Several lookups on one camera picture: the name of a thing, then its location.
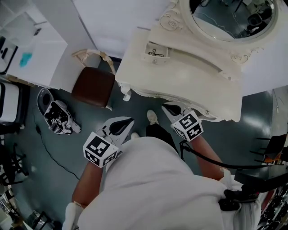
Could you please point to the person's right forearm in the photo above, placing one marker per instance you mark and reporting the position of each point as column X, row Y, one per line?
column 204, row 155

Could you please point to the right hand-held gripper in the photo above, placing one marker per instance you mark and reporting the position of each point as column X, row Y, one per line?
column 187, row 125

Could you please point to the black office chair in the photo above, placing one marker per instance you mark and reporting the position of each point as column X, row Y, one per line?
column 11, row 161

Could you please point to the white open backpack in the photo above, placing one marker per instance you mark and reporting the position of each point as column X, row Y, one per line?
column 59, row 116

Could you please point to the person's white shirt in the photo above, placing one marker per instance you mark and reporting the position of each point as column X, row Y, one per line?
column 153, row 186

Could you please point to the person's left forearm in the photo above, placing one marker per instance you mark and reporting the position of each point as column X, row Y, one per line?
column 90, row 186

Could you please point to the oval vanity mirror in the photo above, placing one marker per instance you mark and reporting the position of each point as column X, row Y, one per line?
column 225, row 20

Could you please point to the white boxy robot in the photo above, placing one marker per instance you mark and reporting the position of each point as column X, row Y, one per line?
column 9, row 101
column 6, row 54

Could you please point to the wooden chair brown seat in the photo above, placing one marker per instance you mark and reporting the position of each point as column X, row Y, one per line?
column 93, row 86

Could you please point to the cream ornate dressing table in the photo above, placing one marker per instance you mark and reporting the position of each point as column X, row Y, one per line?
column 180, row 78

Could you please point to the teal cloth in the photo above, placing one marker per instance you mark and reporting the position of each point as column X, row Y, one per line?
column 25, row 58

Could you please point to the orange chair black legs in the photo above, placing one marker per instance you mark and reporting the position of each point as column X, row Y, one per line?
column 275, row 146

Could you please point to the person's right white shoe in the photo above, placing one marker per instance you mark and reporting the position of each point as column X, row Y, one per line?
column 153, row 116

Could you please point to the person's left white shoe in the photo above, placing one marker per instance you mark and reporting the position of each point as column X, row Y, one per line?
column 134, row 135

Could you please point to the cream small drawer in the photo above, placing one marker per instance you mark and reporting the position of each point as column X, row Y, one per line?
column 157, row 58

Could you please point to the white cabinet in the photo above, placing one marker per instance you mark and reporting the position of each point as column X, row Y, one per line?
column 45, row 63

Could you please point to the person's white shoe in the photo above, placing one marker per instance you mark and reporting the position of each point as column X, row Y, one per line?
column 134, row 135
column 153, row 116

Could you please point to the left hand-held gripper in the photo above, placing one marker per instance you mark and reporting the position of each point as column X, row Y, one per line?
column 100, row 149

